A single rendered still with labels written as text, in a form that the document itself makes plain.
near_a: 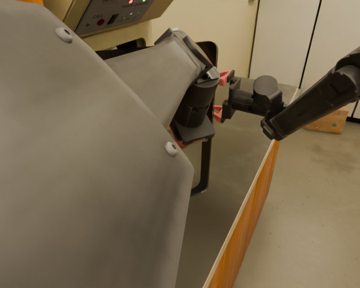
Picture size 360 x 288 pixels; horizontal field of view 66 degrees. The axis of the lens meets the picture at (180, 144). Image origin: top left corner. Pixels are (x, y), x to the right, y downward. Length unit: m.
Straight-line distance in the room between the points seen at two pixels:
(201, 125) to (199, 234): 0.33
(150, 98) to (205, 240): 0.60
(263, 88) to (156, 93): 0.54
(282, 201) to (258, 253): 0.55
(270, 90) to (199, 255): 0.42
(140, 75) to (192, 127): 0.33
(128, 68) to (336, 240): 2.08
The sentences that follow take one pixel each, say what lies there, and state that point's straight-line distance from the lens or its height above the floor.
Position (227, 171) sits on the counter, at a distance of 0.94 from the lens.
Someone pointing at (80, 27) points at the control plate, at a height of 1.43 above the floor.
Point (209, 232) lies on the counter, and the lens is 0.75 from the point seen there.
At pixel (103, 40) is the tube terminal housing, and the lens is 0.61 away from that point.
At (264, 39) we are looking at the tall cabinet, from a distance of 3.55.
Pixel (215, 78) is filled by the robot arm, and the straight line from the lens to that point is 0.43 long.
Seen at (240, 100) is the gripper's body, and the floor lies 1.21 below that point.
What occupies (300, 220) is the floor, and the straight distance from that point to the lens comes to 2.20.
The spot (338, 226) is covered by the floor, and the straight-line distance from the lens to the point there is 2.28.
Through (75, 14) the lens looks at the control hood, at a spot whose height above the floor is 1.45.
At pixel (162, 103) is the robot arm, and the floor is 1.44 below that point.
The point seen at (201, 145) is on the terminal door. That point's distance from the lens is 0.67.
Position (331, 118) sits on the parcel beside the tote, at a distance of 3.33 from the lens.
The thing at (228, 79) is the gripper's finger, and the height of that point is 1.26.
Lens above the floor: 1.51
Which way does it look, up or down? 32 degrees down
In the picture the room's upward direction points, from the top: straight up
